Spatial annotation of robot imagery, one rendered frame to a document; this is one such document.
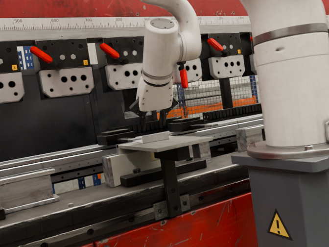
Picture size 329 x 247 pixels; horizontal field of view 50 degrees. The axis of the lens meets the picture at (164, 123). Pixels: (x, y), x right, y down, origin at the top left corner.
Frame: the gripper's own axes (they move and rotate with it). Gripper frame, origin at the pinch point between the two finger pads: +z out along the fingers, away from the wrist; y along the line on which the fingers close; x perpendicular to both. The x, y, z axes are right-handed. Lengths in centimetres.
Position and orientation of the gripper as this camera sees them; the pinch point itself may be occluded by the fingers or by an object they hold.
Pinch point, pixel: (152, 119)
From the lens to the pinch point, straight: 108.9
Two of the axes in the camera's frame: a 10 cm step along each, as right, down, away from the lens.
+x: 3.3, 6.4, -7.0
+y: -9.4, 1.5, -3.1
